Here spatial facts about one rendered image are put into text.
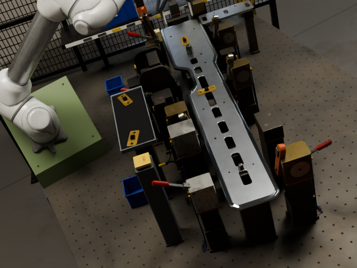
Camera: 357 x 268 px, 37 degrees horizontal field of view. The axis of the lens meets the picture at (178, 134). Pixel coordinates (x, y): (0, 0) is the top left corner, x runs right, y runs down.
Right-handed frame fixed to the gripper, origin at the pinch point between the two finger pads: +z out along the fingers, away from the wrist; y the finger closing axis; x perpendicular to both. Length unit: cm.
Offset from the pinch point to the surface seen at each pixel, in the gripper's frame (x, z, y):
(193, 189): -108, 8, -19
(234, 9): 15.1, 14.0, 30.9
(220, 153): -89, 14, -5
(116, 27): 32.3, 11.1, -32.6
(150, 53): -33.0, -4.9, -19.1
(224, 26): -6.5, 9.5, 20.7
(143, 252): -98, 44, -47
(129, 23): 32.2, 11.2, -24.8
